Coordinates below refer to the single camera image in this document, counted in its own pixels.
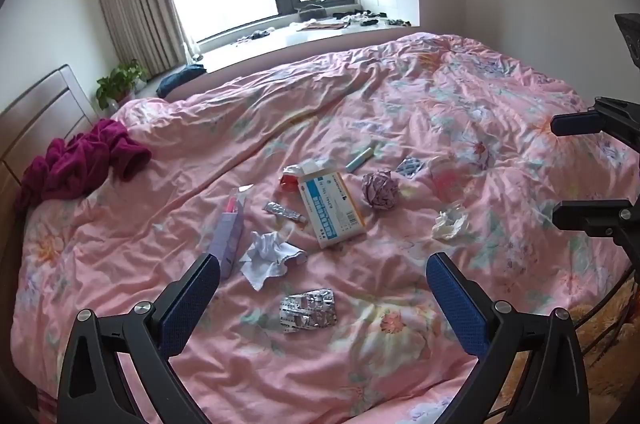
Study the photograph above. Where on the maroon fleece cloth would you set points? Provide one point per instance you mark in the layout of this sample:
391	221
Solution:
75	164

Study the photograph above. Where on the brown flat board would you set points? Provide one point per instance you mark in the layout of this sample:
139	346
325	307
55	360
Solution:
322	25

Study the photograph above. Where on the light blue tube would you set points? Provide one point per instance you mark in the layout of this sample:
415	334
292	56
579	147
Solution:
360	159

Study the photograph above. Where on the red small packet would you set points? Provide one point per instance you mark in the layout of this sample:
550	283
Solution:
290	180

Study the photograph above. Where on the pink floral duvet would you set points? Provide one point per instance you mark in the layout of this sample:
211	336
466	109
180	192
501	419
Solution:
400	104

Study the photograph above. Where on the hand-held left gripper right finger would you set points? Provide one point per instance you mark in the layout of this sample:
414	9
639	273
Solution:
457	299

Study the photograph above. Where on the white blue medicine box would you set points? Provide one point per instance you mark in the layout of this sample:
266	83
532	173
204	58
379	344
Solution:
330	209

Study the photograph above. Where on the purple carton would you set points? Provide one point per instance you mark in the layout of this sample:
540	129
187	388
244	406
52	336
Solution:
227	234

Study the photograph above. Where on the purple paper ball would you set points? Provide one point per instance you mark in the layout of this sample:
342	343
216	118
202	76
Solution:
380	189

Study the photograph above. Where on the blue cloth on sill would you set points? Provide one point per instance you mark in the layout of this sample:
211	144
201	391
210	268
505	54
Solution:
182	77

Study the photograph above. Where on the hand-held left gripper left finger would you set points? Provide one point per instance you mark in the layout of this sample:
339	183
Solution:
190	299

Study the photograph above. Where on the small white carton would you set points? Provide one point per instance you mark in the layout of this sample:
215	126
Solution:
315	167

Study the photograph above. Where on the blue foil packet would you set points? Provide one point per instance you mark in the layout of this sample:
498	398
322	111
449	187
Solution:
410	167

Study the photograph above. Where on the silver blister pack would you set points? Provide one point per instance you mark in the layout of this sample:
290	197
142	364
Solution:
307	310

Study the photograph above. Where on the clear plastic wrapper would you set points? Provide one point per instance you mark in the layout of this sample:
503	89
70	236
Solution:
445	179

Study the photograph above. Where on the silver ointment tube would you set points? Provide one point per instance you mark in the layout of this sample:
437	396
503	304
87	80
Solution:
282	210

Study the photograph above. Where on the wooden headboard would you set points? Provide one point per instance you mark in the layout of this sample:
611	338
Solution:
40	109

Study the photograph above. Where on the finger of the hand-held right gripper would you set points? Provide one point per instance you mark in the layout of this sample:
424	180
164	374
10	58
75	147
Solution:
575	213
575	123

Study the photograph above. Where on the green potted plant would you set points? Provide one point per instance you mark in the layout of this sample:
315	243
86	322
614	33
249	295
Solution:
120	79

